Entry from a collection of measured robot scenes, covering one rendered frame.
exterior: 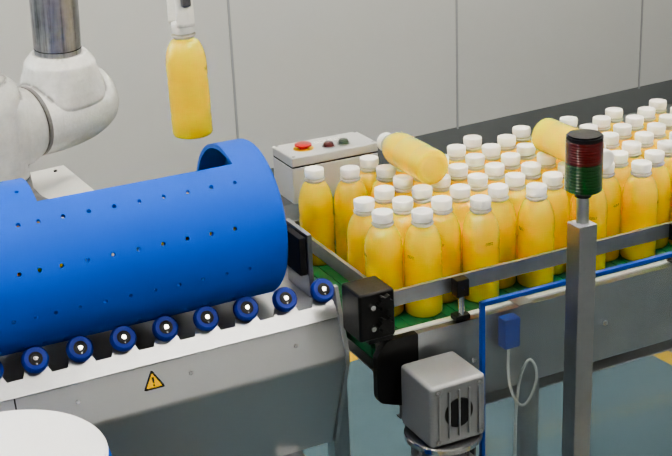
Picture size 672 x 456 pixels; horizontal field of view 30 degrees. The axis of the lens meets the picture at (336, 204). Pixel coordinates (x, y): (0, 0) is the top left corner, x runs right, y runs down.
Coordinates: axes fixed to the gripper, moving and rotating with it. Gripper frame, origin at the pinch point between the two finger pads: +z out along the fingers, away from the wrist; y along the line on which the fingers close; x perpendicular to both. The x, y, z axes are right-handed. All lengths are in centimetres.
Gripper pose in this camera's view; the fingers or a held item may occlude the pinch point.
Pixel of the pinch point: (179, 5)
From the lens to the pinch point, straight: 214.4
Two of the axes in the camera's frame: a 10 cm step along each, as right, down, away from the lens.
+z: 0.4, 9.4, 3.5
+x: 9.0, -1.8, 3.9
